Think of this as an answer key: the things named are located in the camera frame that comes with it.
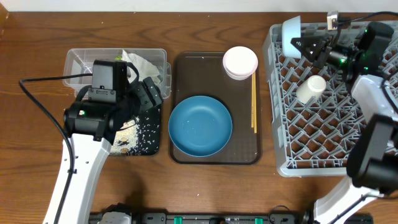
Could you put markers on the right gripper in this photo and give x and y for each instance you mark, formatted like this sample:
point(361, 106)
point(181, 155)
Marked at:
point(313, 54)

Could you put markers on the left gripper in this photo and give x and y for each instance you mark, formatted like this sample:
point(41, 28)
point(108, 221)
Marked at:
point(147, 101)

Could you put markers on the white napkin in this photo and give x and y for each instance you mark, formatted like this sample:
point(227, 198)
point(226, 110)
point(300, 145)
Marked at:
point(144, 67)

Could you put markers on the light blue bowl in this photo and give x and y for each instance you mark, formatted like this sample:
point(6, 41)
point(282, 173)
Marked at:
point(291, 29)

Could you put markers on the cream cup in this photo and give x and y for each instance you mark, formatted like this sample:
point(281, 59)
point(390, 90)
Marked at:
point(313, 87)

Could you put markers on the white rice pile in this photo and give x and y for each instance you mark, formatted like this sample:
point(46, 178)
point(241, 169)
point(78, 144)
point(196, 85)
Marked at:
point(130, 137)

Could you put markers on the dark blue plate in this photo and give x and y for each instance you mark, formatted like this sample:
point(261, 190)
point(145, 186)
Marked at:
point(200, 126)

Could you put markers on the wooden chopstick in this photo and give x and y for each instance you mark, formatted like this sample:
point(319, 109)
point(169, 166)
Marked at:
point(254, 98)

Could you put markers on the pink bowl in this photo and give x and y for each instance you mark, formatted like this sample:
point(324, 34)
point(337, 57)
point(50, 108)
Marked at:
point(240, 62)

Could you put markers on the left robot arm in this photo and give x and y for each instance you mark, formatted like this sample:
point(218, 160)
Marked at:
point(84, 158)

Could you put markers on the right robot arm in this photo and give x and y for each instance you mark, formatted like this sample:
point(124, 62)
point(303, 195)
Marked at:
point(371, 173)

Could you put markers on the grey dishwasher rack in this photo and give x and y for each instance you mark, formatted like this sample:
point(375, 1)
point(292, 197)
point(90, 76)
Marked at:
point(314, 138)

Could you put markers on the clear plastic waste bin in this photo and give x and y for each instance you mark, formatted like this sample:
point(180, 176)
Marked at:
point(81, 61)

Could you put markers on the black rectangular tray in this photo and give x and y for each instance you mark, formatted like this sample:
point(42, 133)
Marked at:
point(152, 133)

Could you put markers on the brown serving tray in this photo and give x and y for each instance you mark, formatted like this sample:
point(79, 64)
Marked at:
point(203, 74)

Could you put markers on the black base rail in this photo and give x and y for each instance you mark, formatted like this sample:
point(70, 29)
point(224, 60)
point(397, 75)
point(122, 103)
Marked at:
point(162, 218)

